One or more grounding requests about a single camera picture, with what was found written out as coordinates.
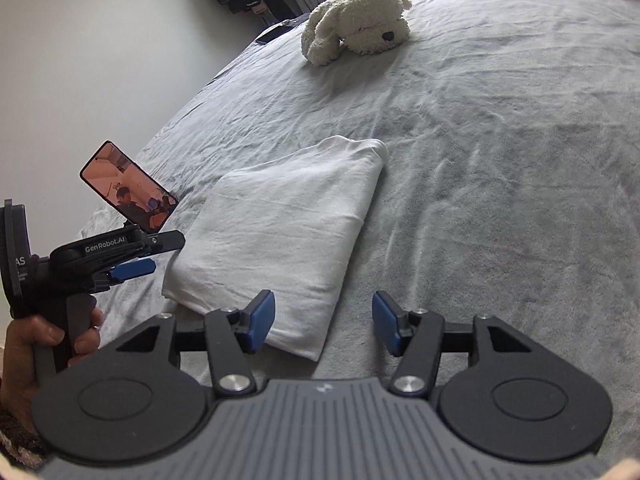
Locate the black tablet on bed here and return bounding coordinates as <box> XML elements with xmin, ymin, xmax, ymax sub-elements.
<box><xmin>255</xmin><ymin>23</ymin><xmax>291</xmax><ymax>46</ymax></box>

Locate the smartphone on stand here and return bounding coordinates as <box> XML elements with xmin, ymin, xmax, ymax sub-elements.
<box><xmin>79</xmin><ymin>141</ymin><xmax>178</xmax><ymax>233</ymax></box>

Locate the person's dark sleeve forearm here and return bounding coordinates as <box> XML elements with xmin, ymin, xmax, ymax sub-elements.
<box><xmin>0</xmin><ymin>408</ymin><xmax>47</xmax><ymax>470</ymax></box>

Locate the white pants garment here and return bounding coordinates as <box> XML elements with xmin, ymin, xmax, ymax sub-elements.
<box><xmin>163</xmin><ymin>136</ymin><xmax>388</xmax><ymax>361</ymax></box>

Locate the person's left hand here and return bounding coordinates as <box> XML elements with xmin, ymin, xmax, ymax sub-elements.
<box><xmin>0</xmin><ymin>305</ymin><xmax>106</xmax><ymax>436</ymax></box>

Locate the white plush dog toy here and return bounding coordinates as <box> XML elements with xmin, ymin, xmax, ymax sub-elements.
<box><xmin>300</xmin><ymin>0</ymin><xmax>412</xmax><ymax>66</ymax></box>

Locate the grey bed sheet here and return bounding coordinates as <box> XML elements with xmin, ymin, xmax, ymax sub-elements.
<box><xmin>79</xmin><ymin>0</ymin><xmax>640</xmax><ymax>461</ymax></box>

